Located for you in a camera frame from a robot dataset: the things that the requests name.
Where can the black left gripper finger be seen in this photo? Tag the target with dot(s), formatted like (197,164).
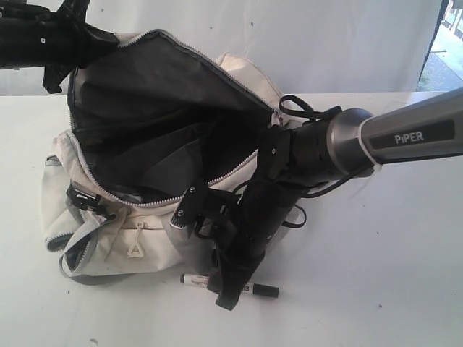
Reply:
(95,38)

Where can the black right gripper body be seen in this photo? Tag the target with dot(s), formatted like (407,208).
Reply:
(253,223)

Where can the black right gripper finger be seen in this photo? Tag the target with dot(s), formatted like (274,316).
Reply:
(228,298)

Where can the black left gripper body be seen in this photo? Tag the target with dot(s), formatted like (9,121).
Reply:
(35,36)

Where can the white marker with black cap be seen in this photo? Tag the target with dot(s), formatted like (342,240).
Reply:
(247,288)

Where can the white canvas duffel bag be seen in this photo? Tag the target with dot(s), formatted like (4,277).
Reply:
(149,120)

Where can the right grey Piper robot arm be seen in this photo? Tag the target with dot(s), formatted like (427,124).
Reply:
(327,150)

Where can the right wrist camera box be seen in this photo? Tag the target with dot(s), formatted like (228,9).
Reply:
(189,210)

